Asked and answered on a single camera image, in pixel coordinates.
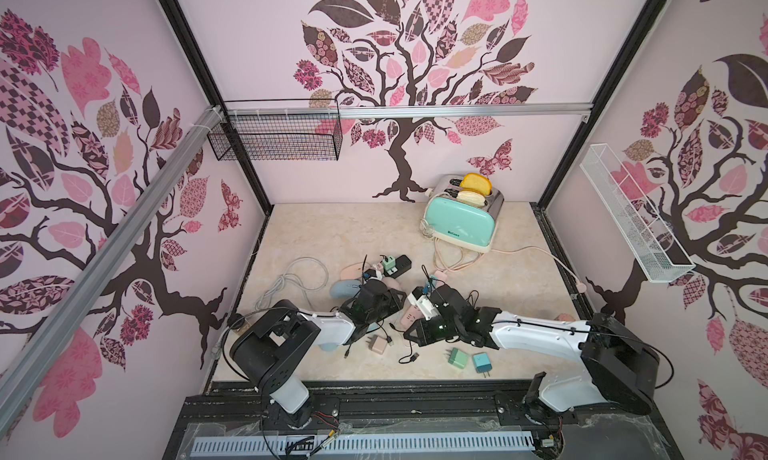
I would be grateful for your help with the pale toast slice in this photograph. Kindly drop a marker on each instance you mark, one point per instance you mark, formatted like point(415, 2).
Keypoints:
point(471, 198)

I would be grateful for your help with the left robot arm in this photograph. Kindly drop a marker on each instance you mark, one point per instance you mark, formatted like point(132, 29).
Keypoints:
point(271, 349)

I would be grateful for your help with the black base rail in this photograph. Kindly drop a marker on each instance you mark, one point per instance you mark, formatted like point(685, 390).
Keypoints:
point(231, 409)

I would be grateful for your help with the pink mouse top left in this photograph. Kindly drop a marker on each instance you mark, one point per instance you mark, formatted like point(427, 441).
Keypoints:
point(352, 272)

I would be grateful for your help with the green charger plug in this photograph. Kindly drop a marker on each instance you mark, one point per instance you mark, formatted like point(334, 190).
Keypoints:
point(458, 358)

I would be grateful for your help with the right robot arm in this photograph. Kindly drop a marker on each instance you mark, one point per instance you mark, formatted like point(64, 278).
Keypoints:
point(614, 366)

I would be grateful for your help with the yellow toast slice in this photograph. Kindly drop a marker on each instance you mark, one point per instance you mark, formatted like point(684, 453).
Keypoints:
point(477, 183)

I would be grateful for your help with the blue mouse bottom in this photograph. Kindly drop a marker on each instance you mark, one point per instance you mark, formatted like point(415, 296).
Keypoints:
point(330, 344)

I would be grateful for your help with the small brown jar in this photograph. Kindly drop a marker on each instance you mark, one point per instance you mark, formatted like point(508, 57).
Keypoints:
point(236, 323)

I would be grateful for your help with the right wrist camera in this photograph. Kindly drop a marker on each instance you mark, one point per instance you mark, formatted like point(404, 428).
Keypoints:
point(420, 306)

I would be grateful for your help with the pink charger plug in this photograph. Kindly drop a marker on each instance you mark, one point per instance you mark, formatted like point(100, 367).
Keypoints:
point(378, 344)

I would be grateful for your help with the blue mouse top left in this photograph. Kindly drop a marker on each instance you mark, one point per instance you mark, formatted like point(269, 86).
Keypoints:
point(344, 289)

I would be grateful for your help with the teal charger plug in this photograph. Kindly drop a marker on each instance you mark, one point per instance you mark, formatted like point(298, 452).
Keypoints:
point(482, 364)

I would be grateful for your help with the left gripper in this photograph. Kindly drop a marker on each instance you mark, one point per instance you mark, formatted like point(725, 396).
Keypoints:
point(394, 304)

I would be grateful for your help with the black wire basket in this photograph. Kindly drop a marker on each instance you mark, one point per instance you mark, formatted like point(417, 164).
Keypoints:
point(279, 130)

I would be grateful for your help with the white slotted cable duct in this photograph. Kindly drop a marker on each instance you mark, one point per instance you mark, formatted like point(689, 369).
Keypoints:
point(315, 446)

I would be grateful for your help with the mint green toaster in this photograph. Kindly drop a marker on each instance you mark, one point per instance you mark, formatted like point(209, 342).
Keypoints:
point(456, 223)

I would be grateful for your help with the pink power strip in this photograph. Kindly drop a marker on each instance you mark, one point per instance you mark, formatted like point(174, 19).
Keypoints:
point(437, 279)

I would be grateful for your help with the black power strip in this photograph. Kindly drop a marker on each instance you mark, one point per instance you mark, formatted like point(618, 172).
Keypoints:
point(404, 264)

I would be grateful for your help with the blue mouse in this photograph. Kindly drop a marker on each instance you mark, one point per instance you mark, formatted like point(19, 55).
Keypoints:
point(344, 289)
point(330, 344)

